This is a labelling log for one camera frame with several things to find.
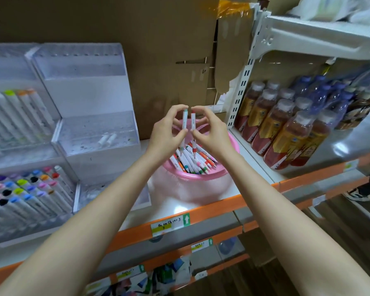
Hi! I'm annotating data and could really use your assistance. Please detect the person's left hand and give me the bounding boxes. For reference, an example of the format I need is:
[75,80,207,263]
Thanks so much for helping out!
[146,104,189,160]

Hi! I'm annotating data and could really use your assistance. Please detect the person's right hand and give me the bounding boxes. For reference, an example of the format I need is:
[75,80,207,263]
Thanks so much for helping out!
[191,105,235,161]

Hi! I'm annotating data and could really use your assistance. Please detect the white pen with orange grip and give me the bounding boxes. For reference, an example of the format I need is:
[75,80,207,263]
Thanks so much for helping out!
[190,113,198,158]

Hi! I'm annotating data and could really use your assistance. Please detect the white pen with teal cap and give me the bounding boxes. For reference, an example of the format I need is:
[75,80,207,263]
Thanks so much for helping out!
[178,109,189,152]

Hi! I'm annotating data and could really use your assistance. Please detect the person's left forearm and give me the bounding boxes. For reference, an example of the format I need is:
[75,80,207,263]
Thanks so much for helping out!
[0,148,162,296]

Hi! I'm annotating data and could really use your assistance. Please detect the person's right forearm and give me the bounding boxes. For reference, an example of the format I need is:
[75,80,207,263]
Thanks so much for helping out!
[223,150,370,296]

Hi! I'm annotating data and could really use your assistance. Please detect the bunch of white pens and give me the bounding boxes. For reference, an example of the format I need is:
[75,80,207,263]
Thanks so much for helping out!
[170,140,219,176]

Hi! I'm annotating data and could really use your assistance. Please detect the pink plastic basket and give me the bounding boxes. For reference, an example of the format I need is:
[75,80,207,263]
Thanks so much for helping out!
[149,118,241,204]

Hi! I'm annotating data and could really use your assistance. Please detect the group of red tea bottles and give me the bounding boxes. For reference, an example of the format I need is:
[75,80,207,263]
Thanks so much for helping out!
[234,80,339,170]

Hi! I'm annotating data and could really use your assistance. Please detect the white perforated shelf upright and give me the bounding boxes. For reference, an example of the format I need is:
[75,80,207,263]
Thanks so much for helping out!
[226,2,270,130]

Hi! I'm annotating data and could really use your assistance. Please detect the yellow green shelf label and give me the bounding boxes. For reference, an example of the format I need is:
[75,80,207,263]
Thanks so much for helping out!
[116,264,146,282]
[150,213,191,238]
[191,238,214,253]
[343,159,360,172]

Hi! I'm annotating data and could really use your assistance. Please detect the empty clear acrylic stand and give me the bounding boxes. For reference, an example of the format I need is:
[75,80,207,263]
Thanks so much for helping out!
[25,43,152,214]

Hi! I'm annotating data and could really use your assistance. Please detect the brown cardboard back panel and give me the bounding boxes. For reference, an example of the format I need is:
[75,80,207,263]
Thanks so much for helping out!
[0,0,370,142]

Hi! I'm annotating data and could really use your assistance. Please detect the blue plastic item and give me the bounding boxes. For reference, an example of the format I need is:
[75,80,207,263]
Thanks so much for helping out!
[218,237,238,255]

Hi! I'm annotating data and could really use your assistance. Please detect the brown cardboard box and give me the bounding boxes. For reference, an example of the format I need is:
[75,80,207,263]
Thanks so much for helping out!
[238,227,279,268]

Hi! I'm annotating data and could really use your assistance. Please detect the group of blue bottles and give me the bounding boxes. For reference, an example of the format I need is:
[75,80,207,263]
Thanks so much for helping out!
[291,74,356,128]

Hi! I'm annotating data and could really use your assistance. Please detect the orange adhesive tape strip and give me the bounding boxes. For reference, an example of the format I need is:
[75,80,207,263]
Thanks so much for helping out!
[216,0,254,18]

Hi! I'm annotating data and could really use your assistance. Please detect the pile of colourful packets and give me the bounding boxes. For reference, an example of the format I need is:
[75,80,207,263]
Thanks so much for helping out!
[86,255,193,296]

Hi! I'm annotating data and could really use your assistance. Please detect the clear acrylic marker stand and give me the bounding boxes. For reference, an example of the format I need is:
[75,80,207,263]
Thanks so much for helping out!
[0,43,78,247]

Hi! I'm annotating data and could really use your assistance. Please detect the group of dark drink bottles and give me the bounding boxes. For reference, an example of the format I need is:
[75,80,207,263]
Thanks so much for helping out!
[335,86,370,132]

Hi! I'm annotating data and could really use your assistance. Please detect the rows of coloured-cap marker pens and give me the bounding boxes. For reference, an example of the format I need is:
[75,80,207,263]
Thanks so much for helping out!
[0,165,75,241]

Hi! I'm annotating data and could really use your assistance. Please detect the row of grey marker pens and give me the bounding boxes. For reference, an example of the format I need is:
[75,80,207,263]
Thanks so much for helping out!
[0,88,57,151]

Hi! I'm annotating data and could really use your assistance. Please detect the black and white shoe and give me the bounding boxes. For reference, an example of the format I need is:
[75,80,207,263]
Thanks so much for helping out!
[344,188,370,202]

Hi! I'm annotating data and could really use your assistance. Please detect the white plastic bags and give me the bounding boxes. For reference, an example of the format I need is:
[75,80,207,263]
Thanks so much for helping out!
[287,0,370,27]

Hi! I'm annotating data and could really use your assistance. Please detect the orange shelf edge rail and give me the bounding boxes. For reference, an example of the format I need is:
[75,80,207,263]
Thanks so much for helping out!
[0,150,370,293]

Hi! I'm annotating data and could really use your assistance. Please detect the orange lower shelf rail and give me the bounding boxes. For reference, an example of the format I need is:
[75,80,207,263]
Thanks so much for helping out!
[86,176,370,296]

